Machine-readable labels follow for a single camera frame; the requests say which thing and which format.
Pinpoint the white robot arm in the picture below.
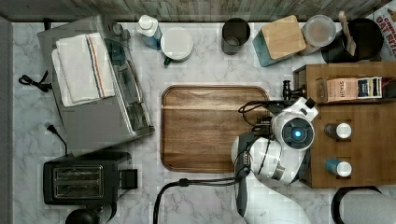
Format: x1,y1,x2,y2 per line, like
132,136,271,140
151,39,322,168
232,97,318,224

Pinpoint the wooden drawer cabinet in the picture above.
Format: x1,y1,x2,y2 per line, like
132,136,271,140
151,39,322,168
293,62,396,188

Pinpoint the wooden cutting board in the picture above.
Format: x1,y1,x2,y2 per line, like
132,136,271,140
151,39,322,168
161,85,269,173

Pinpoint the white lidded green mug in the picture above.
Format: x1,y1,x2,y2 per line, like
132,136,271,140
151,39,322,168
161,27,193,66

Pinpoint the dark grey cylindrical cup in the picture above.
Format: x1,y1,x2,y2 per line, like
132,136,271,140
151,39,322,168
221,18,250,55

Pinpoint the silver toaster oven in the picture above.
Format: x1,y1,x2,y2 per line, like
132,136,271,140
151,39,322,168
37,15,154,156

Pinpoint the teal box wooden lid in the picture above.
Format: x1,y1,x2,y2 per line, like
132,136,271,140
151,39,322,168
252,15,306,67

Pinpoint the white striped folded towel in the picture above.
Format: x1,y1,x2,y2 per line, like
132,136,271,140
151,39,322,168
51,33,115,107

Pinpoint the black two-slot toaster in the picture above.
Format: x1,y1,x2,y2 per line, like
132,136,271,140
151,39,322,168
43,149,138,205

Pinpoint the Stash tea box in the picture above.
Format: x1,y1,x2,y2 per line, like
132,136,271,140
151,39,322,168
317,77,382,103

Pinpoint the grey spice bottle white cap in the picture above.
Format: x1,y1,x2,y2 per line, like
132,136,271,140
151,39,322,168
324,122,352,139

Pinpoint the clear lidded plastic container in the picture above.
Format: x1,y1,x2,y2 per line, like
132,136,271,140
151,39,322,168
300,15,336,55

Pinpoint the black toaster power plug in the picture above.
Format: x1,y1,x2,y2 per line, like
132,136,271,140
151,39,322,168
45,122,68,156

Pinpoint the blue spice bottle white cap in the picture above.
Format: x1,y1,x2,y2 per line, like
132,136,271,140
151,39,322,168
325,159,352,177

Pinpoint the black round object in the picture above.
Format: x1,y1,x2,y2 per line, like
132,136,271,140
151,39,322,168
65,208,100,224

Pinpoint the wooden spatula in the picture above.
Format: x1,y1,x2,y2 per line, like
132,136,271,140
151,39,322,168
338,11,356,56

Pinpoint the black rimmed grey bin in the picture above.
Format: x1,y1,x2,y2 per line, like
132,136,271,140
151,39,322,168
331,187,396,224

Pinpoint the black utensil holder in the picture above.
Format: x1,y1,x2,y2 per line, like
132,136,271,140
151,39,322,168
321,18,384,63

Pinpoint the oat cereal box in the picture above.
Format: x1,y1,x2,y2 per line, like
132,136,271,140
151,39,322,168
367,0,396,62

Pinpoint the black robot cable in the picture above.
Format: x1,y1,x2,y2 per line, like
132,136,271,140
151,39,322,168
152,100,297,224

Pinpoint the dark metal drawer handle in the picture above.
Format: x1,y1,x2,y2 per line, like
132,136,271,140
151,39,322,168
282,80,306,100

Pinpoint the black toaster oven cord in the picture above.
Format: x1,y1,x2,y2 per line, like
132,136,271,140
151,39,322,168
18,70,53,93

